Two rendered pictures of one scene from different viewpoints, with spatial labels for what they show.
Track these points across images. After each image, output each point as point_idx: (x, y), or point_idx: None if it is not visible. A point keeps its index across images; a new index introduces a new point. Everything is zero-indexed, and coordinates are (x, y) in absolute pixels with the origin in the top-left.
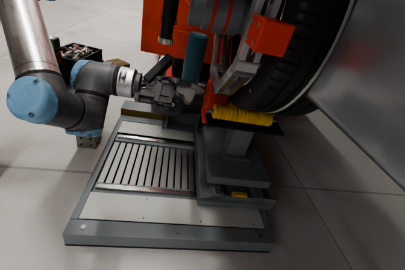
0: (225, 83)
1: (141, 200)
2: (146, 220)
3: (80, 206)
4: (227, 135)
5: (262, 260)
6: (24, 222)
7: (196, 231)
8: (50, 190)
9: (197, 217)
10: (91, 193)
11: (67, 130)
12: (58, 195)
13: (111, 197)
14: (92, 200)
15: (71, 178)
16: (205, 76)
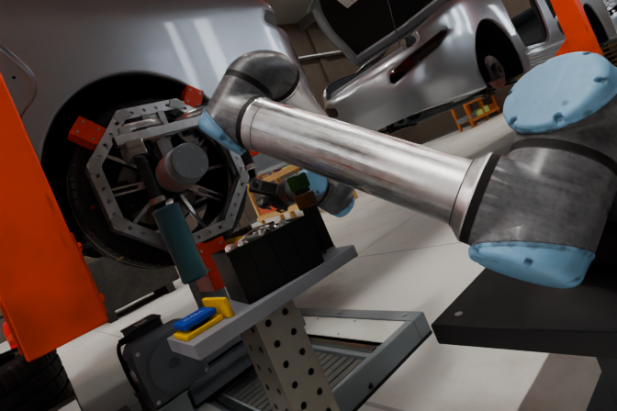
0: (241, 199)
1: (344, 332)
2: (353, 319)
3: (399, 328)
4: None
5: None
6: (469, 352)
7: (327, 313)
8: (435, 385)
9: (317, 320)
10: (383, 340)
11: (353, 195)
12: (427, 377)
13: (367, 336)
14: (387, 333)
15: (403, 400)
16: (61, 374)
